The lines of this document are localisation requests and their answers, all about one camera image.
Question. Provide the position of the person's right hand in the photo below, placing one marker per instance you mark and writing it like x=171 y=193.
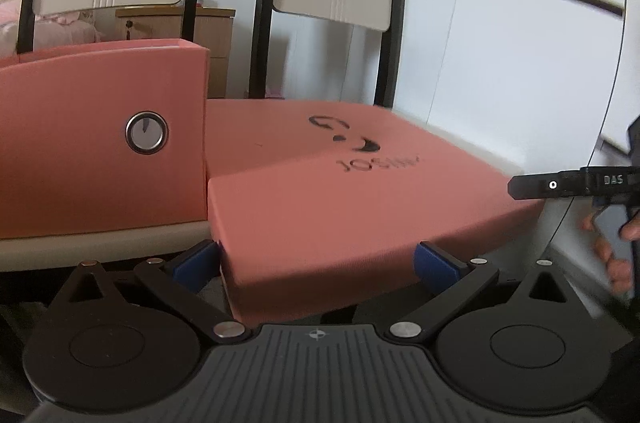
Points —
x=620 y=275

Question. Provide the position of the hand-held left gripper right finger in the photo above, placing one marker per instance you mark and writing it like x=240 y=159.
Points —
x=432 y=268

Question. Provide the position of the wooden nightstand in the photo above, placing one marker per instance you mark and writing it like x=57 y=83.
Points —
x=215 y=38

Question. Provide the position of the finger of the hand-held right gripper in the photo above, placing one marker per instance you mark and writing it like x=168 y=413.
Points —
x=547 y=185

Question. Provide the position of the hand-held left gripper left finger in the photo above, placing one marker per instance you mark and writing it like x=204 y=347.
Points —
x=192 y=265

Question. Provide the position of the pink box lid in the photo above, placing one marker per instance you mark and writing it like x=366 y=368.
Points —
x=350 y=193

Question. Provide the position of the pink cardboard box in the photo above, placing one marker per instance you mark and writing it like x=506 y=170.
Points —
x=90 y=143

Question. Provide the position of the pink duvet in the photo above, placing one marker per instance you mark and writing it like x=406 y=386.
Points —
x=55 y=38

